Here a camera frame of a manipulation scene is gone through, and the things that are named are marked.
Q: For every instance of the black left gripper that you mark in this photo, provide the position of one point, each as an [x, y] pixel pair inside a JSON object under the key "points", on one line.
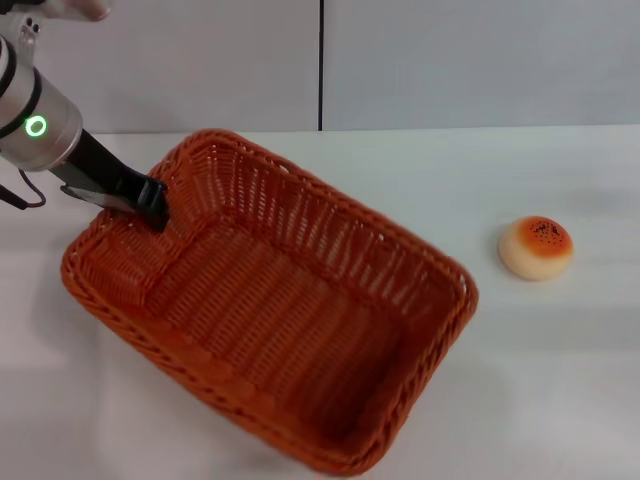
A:
{"points": [[97, 162]]}

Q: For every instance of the orange woven plastic basket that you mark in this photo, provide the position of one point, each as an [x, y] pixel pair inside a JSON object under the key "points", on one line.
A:
{"points": [[280, 310]]}

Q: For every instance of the round bread bun with sesame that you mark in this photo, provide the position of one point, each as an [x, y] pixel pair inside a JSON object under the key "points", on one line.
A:
{"points": [[535, 247]]}

